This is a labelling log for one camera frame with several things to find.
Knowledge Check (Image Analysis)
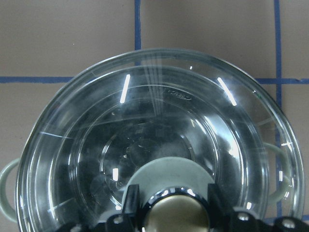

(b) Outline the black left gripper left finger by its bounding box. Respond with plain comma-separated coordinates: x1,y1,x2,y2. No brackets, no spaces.
121,185,145,232

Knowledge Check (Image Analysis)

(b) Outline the glass pot lid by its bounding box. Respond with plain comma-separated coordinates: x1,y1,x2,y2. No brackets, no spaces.
15,49,309,232

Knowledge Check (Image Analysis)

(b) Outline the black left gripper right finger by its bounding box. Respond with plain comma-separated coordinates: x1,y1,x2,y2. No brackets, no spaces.
207,183,233,232

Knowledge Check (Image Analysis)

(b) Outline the pale green electric pot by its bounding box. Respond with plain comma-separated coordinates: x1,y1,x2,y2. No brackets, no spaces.
0,142,294,224

